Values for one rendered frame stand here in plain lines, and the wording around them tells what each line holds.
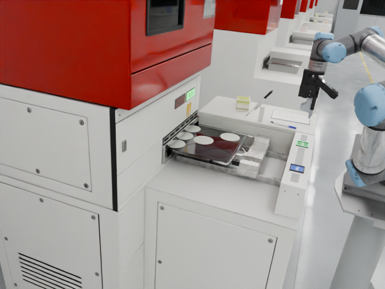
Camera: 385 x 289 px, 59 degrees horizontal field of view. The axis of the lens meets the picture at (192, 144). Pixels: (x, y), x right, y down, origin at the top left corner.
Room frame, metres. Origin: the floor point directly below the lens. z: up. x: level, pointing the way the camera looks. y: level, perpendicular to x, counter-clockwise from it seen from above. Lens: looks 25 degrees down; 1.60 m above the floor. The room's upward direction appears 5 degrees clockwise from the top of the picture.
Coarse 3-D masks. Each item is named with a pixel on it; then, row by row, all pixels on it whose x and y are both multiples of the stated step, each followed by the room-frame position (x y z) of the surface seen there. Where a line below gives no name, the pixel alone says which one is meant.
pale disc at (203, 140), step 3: (195, 138) 1.56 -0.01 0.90; (198, 138) 1.56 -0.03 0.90; (201, 138) 1.56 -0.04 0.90; (204, 138) 1.57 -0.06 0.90; (207, 138) 1.57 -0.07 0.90; (210, 138) 1.57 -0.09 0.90; (195, 141) 1.52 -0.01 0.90; (198, 141) 1.53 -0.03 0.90; (201, 141) 1.53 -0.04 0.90; (204, 141) 1.53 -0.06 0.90; (207, 141) 1.53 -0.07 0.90; (210, 141) 1.54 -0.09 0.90; (213, 141) 1.54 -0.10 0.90
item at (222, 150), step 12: (192, 132) 1.63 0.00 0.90; (204, 132) 1.64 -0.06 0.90; (216, 132) 1.65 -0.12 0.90; (228, 132) 1.66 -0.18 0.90; (192, 144) 1.48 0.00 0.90; (204, 144) 1.49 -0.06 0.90; (216, 144) 1.50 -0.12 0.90; (228, 144) 1.51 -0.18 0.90; (204, 156) 1.37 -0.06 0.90; (216, 156) 1.38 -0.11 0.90; (228, 156) 1.39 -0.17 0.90
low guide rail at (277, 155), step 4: (244, 148) 1.62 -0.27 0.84; (248, 148) 1.61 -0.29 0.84; (268, 152) 1.58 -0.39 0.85; (272, 152) 1.57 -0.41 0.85; (276, 152) 1.58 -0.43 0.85; (268, 156) 1.57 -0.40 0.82; (272, 156) 1.57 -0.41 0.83; (276, 156) 1.56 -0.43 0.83; (280, 156) 1.55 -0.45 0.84; (284, 156) 1.55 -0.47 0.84; (284, 160) 1.55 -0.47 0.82
